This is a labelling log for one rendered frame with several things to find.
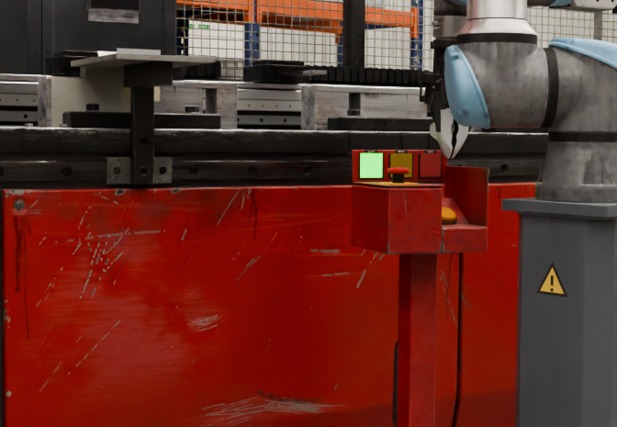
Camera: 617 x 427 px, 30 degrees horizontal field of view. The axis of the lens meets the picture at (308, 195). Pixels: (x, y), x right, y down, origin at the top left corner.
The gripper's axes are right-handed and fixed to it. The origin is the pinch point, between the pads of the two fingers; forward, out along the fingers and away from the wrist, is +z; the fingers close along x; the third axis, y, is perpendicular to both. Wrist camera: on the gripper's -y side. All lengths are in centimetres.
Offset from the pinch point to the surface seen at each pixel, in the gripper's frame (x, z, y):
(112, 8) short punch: 54, -23, 38
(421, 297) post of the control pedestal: 5.6, 26.3, -2.0
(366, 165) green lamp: 12.3, 3.6, 9.8
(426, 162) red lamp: -0.2, 2.9, 9.9
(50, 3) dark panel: 57, -25, 90
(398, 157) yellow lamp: 5.7, 2.1, 10.0
